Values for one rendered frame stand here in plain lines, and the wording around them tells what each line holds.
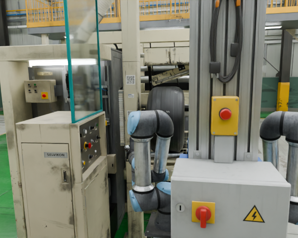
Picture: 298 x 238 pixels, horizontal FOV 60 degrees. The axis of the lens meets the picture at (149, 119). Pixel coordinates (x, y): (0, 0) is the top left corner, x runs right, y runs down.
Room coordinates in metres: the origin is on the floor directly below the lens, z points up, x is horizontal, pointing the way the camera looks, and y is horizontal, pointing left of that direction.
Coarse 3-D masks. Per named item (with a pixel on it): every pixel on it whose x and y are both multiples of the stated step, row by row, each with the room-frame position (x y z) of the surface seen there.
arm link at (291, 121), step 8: (288, 112) 1.16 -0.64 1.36; (296, 112) 1.15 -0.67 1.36; (280, 120) 1.15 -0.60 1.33; (288, 120) 1.13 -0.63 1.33; (296, 120) 1.11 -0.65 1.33; (280, 128) 1.14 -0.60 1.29; (288, 128) 1.12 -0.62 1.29; (296, 128) 1.10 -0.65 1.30; (288, 136) 1.14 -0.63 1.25; (296, 136) 1.10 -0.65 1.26; (296, 144) 1.11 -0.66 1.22; (288, 152) 1.16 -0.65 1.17; (296, 152) 1.11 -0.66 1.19; (288, 160) 1.15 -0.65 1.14; (296, 160) 1.11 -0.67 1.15; (288, 168) 1.14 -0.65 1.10; (296, 168) 1.11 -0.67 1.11; (288, 176) 1.14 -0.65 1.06; (296, 176) 1.11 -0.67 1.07; (296, 184) 1.11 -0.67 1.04; (296, 192) 1.11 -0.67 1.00; (296, 200) 1.10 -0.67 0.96; (296, 208) 1.09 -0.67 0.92; (296, 216) 1.09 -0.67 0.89; (296, 224) 1.10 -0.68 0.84
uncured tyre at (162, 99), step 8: (160, 88) 2.08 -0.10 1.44; (168, 88) 2.07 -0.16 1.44; (176, 88) 2.06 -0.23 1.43; (152, 96) 1.99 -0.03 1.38; (160, 96) 1.97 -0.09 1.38; (168, 96) 1.96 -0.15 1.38; (176, 96) 1.96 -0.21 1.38; (152, 104) 1.93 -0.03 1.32; (160, 104) 1.92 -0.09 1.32; (168, 104) 1.91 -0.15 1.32; (176, 104) 1.91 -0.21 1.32; (176, 112) 1.88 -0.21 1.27; (176, 120) 1.87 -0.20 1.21; (176, 128) 1.86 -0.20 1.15; (176, 136) 1.88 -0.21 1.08; (152, 144) 1.94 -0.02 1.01; (176, 144) 1.91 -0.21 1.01
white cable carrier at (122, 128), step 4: (120, 96) 2.12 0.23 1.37; (120, 100) 2.12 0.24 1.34; (120, 104) 2.12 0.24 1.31; (120, 108) 2.12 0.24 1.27; (120, 112) 2.16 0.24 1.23; (120, 116) 2.16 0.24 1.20; (120, 120) 2.12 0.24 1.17; (120, 124) 2.12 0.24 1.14; (120, 128) 2.12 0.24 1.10; (124, 128) 2.17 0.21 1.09; (120, 132) 2.12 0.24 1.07; (124, 132) 2.16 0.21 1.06; (124, 136) 2.15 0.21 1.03; (124, 140) 2.14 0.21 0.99
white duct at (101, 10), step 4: (100, 0) 2.41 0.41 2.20; (104, 0) 2.41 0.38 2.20; (108, 0) 2.42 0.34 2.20; (112, 0) 2.44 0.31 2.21; (100, 4) 2.41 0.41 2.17; (104, 4) 2.42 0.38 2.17; (108, 4) 2.44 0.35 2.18; (100, 8) 2.42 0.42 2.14; (104, 8) 2.43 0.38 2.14; (100, 12) 2.43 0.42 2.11; (104, 12) 2.45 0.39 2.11; (100, 16) 2.45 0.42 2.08
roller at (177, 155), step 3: (150, 153) 2.01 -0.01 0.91; (153, 153) 2.00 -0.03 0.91; (168, 153) 1.99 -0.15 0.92; (171, 153) 1.99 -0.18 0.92; (174, 153) 1.99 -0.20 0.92; (177, 153) 1.98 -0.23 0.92; (180, 153) 1.98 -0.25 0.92; (183, 153) 1.98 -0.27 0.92; (150, 156) 2.01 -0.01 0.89; (153, 156) 2.00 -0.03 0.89; (168, 156) 1.99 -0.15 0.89; (171, 156) 1.98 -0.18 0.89; (174, 156) 1.98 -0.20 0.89; (177, 156) 1.98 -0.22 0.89
